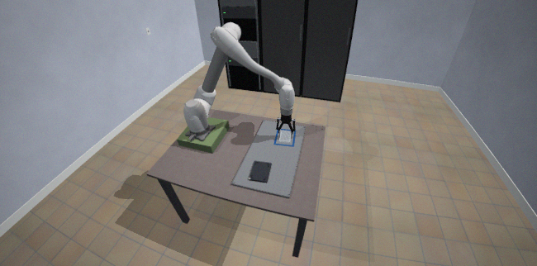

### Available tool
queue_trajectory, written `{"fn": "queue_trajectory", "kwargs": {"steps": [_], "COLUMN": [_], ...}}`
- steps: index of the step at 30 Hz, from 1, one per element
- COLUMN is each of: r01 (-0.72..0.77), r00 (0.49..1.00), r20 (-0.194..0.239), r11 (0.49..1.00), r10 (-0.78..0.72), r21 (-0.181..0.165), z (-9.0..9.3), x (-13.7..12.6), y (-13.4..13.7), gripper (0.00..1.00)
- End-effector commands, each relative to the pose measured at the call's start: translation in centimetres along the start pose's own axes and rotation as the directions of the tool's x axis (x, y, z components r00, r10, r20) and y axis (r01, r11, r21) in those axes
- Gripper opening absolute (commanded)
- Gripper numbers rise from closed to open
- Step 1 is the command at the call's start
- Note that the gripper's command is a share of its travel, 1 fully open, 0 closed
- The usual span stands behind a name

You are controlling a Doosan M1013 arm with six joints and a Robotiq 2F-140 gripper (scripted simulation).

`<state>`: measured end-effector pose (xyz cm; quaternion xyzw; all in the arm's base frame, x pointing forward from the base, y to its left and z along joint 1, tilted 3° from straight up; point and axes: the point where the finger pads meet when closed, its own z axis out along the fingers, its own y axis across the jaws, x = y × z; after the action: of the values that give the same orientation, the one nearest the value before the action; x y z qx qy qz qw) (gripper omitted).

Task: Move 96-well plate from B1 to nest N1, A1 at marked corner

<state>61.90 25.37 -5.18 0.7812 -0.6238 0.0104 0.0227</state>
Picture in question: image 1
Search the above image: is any dark grey rectangular frame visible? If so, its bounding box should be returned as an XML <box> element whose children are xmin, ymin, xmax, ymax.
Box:
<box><xmin>249</xmin><ymin>161</ymin><xmax>272</xmax><ymax>183</ymax></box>

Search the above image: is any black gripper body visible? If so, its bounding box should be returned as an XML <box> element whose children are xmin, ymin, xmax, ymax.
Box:
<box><xmin>280</xmin><ymin>114</ymin><xmax>292</xmax><ymax>124</ymax></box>

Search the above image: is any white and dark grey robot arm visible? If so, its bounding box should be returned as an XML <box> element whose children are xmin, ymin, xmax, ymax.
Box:
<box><xmin>183</xmin><ymin>22</ymin><xmax>295</xmax><ymax>141</ymax></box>

